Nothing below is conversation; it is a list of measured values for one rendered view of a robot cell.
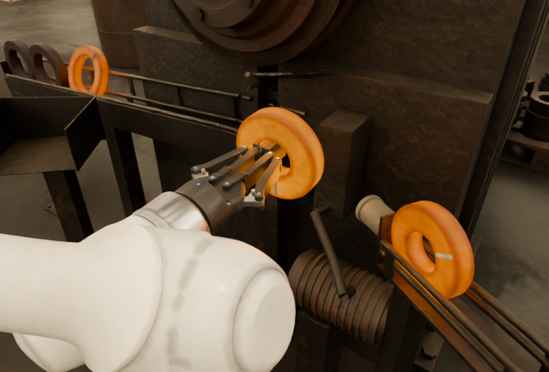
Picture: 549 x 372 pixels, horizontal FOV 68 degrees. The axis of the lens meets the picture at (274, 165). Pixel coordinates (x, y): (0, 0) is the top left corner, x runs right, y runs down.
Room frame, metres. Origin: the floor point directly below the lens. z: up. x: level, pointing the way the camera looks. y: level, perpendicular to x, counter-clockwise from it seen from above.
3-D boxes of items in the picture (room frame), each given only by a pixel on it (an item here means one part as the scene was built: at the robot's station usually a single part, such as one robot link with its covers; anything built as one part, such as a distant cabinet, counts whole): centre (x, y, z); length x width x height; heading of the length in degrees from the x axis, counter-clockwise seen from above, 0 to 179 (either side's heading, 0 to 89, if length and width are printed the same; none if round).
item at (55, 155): (0.97, 0.63, 0.36); 0.26 x 0.20 x 0.72; 91
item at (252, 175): (0.49, 0.03, 0.84); 0.11 x 0.01 x 0.04; 144
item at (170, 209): (0.38, 0.12, 0.83); 0.09 x 0.06 x 0.09; 56
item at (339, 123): (0.77, -0.15, 0.68); 0.11 x 0.08 x 0.24; 146
